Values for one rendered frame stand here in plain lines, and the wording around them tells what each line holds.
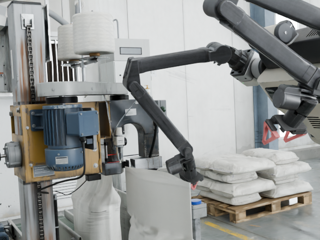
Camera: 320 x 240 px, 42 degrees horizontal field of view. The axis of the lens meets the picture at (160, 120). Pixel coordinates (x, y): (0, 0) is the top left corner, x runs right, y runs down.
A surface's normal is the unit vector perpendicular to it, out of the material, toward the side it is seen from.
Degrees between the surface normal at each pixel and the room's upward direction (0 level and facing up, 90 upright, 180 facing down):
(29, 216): 90
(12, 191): 90
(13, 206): 92
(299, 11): 110
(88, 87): 90
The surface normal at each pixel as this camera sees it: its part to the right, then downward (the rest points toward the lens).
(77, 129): -0.59, 0.07
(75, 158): 0.67, 0.03
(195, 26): 0.50, 0.02
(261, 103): -0.87, 0.07
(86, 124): 0.82, -0.01
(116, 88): 0.93, -0.03
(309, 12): 0.31, 0.28
